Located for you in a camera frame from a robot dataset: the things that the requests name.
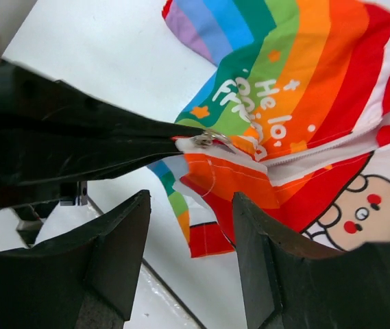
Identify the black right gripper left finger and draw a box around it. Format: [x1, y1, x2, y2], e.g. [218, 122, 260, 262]
[0, 190, 151, 328]

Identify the silver zipper pull ring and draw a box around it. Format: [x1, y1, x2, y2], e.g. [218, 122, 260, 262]
[193, 130, 232, 147]

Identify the rainbow white red kids jacket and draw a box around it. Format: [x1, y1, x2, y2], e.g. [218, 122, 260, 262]
[150, 1, 390, 258]

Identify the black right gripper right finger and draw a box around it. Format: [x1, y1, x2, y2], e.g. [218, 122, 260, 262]
[232, 193, 390, 328]

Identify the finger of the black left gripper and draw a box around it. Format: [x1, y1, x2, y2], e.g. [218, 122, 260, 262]
[0, 130, 179, 209]
[0, 61, 203, 137]

